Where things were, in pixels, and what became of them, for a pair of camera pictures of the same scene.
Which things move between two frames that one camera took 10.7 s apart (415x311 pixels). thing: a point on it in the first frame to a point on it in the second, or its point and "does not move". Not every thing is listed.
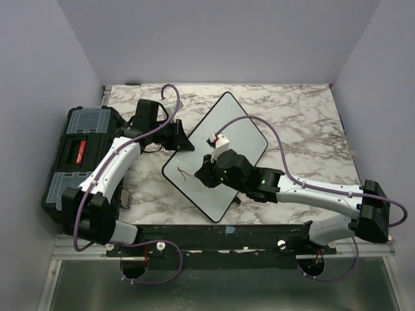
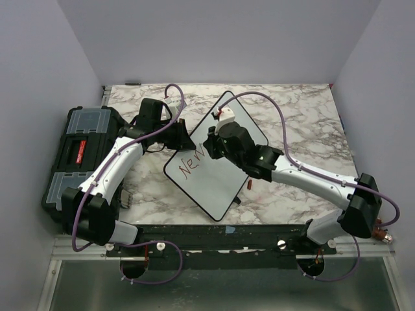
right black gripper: (205, 172) to (211, 142)
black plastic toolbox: (87, 131) does not move
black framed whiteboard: (245, 137) does not move
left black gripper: (180, 141) does not move
